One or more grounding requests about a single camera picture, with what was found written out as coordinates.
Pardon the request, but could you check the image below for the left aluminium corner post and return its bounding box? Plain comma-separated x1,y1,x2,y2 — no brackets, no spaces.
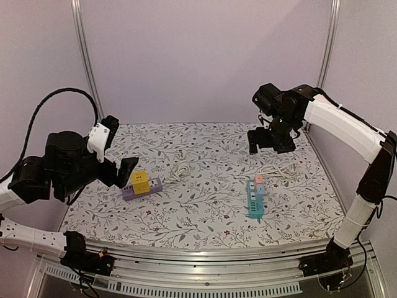
71,0,105,118

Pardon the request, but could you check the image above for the right aluminium corner post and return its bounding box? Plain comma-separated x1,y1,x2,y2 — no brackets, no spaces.
304,0,341,133

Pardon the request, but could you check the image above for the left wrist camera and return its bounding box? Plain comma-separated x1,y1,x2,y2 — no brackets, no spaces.
86,115,120,163

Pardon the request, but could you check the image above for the blue cube adapter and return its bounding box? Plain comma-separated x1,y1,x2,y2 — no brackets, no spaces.
251,184,265,201

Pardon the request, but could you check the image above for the yellow cube plug adapter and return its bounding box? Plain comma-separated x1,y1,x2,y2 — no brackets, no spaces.
131,171,150,195

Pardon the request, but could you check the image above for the teal power strip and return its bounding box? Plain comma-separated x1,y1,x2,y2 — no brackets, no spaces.
246,180,264,219

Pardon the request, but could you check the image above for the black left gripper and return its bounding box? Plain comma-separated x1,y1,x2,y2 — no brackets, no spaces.
58,149,139,198

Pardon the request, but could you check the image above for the floral table mat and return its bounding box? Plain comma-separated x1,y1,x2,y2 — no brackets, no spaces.
61,123,344,250

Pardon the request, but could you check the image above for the white cable of purple strip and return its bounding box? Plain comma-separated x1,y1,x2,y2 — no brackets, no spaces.
164,150,193,184

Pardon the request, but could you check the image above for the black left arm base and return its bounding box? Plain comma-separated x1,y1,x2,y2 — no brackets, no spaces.
60,231,115,276

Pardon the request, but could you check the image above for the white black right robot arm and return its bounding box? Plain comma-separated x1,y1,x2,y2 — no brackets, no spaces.
248,83,396,271

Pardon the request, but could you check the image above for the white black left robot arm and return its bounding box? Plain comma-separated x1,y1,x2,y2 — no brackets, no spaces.
1,88,139,269

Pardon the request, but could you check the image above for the aluminium front rail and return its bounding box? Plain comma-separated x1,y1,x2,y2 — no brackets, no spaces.
26,238,381,298

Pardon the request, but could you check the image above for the pink cube adapter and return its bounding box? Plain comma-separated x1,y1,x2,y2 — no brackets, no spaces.
254,173,264,187

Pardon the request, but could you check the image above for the aluminium corner post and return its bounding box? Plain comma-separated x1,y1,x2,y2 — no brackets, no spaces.
304,0,341,133
71,0,105,118

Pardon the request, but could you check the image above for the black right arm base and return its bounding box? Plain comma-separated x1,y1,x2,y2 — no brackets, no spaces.
298,238,353,291

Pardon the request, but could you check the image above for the white cable of teal strip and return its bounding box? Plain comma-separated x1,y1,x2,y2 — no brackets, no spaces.
259,160,300,181

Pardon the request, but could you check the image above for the purple power strip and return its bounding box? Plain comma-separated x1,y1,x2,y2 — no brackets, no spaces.
122,178,163,201

